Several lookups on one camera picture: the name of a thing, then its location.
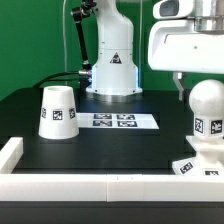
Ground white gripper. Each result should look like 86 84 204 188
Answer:
148 20 224 101

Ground white lamp bulb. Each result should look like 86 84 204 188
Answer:
189 79 224 141

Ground white lamp base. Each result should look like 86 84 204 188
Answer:
172 136 224 176

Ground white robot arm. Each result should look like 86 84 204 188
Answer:
87 0 224 102

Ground white lamp shade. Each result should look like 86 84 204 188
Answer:
39 86 79 140

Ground white marker sheet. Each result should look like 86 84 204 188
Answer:
77 113 159 130

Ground white left fence bar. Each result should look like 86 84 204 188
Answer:
0 137 23 174

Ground white fence bar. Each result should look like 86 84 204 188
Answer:
0 137 23 174
0 174 224 202

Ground white front fence bar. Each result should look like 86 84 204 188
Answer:
0 174 224 202

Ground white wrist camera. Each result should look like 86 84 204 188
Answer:
153 0 195 20

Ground black cable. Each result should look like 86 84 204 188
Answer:
33 69 93 89

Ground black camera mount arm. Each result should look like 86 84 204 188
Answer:
71 0 97 88

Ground white thin cable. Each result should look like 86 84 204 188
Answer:
61 0 69 73

